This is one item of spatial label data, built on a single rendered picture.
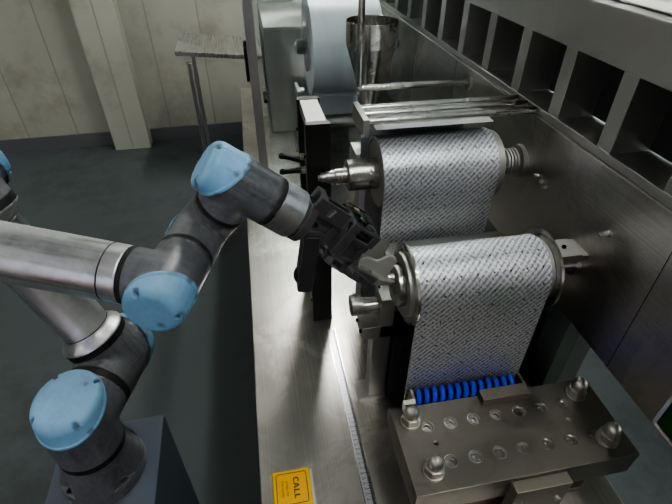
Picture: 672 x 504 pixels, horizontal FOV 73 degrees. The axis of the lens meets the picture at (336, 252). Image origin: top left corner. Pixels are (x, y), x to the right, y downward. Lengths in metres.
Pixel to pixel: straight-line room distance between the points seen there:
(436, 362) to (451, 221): 0.30
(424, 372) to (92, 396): 0.58
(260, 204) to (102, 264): 0.20
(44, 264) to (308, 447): 0.62
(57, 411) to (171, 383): 1.46
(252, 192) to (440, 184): 0.44
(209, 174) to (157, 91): 3.92
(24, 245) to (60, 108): 4.11
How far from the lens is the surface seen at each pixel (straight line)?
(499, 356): 0.95
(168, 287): 0.56
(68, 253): 0.62
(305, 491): 0.95
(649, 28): 0.83
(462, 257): 0.79
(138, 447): 1.04
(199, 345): 2.45
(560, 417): 0.98
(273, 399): 1.08
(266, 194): 0.61
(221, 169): 0.60
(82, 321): 0.93
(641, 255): 0.83
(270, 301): 1.28
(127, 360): 0.97
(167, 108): 4.55
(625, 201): 0.84
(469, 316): 0.83
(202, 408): 2.21
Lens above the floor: 1.78
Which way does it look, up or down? 38 degrees down
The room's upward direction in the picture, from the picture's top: straight up
